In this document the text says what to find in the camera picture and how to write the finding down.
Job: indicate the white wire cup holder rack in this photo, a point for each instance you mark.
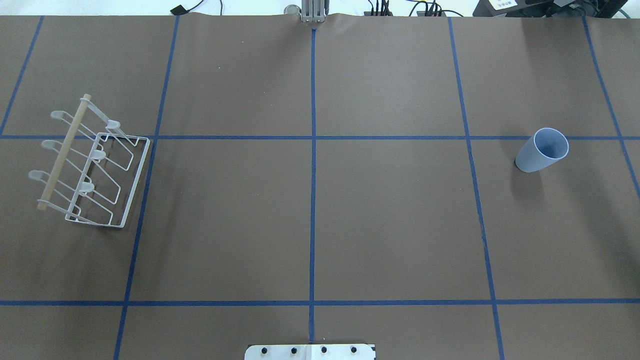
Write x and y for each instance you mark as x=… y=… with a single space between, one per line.
x=96 y=171

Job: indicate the light blue plastic cup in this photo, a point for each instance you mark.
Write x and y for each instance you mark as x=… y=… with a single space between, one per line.
x=544 y=148

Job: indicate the brown paper table cover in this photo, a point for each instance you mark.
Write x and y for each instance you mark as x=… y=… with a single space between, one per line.
x=353 y=181

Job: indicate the small black adapter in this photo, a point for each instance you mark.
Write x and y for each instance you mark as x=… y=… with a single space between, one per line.
x=179 y=10

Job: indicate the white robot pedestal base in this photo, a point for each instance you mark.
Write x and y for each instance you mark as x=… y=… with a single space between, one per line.
x=337 y=351

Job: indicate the black laptop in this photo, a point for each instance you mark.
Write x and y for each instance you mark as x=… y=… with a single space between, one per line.
x=604 y=9

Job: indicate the silver aluminium frame post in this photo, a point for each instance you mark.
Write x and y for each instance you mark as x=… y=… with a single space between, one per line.
x=314 y=11

